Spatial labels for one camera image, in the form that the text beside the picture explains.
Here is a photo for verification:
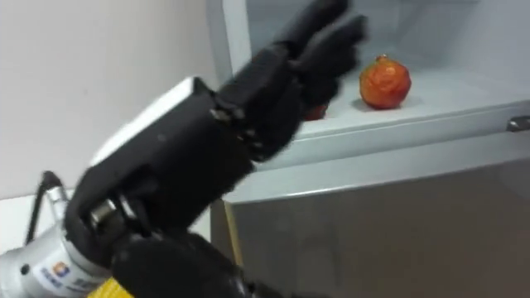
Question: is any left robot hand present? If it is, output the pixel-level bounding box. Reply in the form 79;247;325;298
64;0;370;298

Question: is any small red fruit soft toy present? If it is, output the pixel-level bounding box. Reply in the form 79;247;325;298
304;103;330;123

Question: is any orange red fruit soft toy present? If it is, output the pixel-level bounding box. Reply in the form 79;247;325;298
358;53;413;111

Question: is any grey fridge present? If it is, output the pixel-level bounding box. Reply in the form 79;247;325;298
205;0;530;298

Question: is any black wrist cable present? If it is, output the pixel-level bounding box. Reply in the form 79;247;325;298
23;170;64;246

